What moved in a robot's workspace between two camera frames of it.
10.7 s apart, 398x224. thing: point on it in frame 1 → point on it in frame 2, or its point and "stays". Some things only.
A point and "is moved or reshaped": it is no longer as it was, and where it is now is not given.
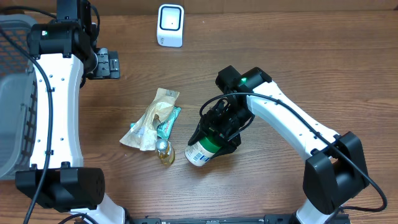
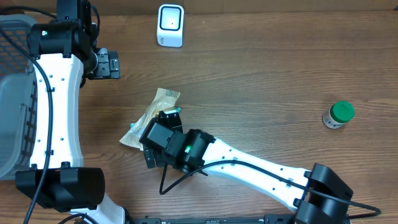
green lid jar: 199,153 is moved or reshaped
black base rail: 224,219 stays
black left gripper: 104,64 stays
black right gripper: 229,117 → 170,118
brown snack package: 143,135 stays
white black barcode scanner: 170,25 stays
